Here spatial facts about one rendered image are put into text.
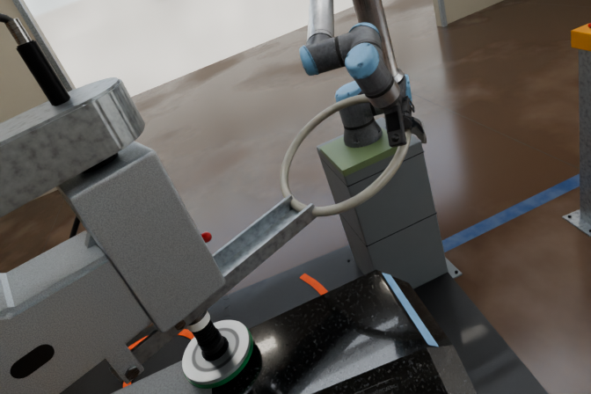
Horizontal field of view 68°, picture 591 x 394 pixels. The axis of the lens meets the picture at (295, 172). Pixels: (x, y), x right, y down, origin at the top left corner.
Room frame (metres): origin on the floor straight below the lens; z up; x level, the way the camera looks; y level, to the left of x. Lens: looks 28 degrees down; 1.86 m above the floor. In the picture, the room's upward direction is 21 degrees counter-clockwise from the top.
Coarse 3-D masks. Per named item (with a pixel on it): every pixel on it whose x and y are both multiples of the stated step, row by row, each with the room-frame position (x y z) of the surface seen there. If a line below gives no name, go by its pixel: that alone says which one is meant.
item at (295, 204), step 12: (360, 96) 1.44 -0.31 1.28; (336, 108) 1.49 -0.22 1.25; (312, 120) 1.51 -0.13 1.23; (300, 132) 1.50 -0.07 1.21; (408, 132) 1.15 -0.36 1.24; (408, 144) 1.12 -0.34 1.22; (288, 156) 1.43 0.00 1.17; (396, 156) 1.10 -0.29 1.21; (288, 168) 1.40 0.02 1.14; (396, 168) 1.07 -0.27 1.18; (384, 180) 1.05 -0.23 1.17; (288, 192) 1.27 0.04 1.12; (372, 192) 1.05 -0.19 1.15; (300, 204) 1.19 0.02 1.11; (336, 204) 1.09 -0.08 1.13; (348, 204) 1.06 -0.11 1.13; (360, 204) 1.05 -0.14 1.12
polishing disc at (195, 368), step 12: (216, 324) 1.06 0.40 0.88; (228, 324) 1.04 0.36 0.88; (240, 324) 1.02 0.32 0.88; (228, 336) 0.99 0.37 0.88; (240, 336) 0.97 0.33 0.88; (192, 348) 1.00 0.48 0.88; (228, 348) 0.95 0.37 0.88; (240, 348) 0.93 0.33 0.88; (192, 360) 0.95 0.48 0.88; (204, 360) 0.94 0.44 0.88; (216, 360) 0.92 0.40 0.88; (228, 360) 0.90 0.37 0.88; (240, 360) 0.89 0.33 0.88; (192, 372) 0.91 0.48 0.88; (204, 372) 0.89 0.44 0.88; (216, 372) 0.88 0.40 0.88; (228, 372) 0.86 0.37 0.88; (204, 384) 0.86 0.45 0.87
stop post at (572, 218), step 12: (576, 36) 1.77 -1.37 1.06; (588, 36) 1.70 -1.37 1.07; (588, 48) 1.70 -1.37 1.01; (588, 60) 1.72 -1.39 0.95; (588, 72) 1.72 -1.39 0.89; (588, 84) 1.72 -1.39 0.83; (588, 96) 1.72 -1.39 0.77; (588, 108) 1.72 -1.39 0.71; (588, 120) 1.72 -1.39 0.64; (588, 132) 1.72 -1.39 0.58; (588, 144) 1.72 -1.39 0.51; (588, 156) 1.72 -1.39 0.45; (588, 168) 1.72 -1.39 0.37; (588, 180) 1.72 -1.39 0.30; (588, 192) 1.72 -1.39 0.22; (588, 204) 1.72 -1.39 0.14; (564, 216) 1.83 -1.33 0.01; (576, 216) 1.80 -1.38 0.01; (588, 216) 1.72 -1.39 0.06; (588, 228) 1.69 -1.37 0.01
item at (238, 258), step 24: (264, 216) 1.17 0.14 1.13; (288, 216) 1.18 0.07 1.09; (312, 216) 1.13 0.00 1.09; (240, 240) 1.12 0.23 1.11; (264, 240) 1.11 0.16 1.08; (288, 240) 1.07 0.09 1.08; (240, 264) 0.99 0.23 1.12; (192, 312) 0.91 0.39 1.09; (168, 336) 0.87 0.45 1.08; (144, 360) 0.83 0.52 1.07
